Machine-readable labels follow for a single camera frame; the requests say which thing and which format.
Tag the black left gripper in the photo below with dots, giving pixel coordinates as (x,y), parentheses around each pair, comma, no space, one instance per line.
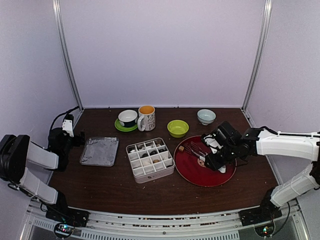
(78,142)

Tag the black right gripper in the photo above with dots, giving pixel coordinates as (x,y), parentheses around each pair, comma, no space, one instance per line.
(214,164)

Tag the white metal tongs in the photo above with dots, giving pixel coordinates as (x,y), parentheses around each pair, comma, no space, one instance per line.
(193,149)

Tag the bunny print tin lid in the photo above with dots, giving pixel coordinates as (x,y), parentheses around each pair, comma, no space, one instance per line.
(100,151)

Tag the silver divided tin box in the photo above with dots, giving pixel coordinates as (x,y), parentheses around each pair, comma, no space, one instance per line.
(147,151)

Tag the white oval chocolate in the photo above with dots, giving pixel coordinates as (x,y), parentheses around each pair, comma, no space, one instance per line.
(146,163)

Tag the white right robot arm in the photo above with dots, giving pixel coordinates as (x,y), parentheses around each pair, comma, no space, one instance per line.
(302,148)

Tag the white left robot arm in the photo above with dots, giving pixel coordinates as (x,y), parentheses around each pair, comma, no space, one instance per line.
(16,152)

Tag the red round tray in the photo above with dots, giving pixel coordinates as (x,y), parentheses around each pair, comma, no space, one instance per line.
(188,167)

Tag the tan caramel cube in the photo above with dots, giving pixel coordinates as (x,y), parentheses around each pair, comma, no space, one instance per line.
(181,148)

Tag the pale blue ceramic bowl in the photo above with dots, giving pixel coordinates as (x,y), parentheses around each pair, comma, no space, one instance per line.
(206,116)

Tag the lime green bowl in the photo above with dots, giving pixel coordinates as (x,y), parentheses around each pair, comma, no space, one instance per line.
(177,128)

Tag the dark white-lined cup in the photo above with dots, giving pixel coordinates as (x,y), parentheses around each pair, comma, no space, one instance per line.
(128,118)

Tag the white patterned mug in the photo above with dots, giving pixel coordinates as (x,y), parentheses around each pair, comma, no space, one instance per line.
(147,118)

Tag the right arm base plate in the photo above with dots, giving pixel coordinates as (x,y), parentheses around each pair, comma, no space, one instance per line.
(258,215)

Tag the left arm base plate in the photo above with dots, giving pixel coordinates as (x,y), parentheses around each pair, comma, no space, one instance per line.
(73,217)

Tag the aluminium front rail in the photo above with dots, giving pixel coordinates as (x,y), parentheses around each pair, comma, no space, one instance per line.
(224,225)

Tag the left aluminium frame post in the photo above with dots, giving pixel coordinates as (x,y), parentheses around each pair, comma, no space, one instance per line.
(65,54)

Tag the aluminium frame post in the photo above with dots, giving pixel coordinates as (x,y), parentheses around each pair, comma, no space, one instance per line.
(65,54)
(264,30)

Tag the right aluminium frame post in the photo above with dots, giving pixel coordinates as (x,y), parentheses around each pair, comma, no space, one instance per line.
(264,30)

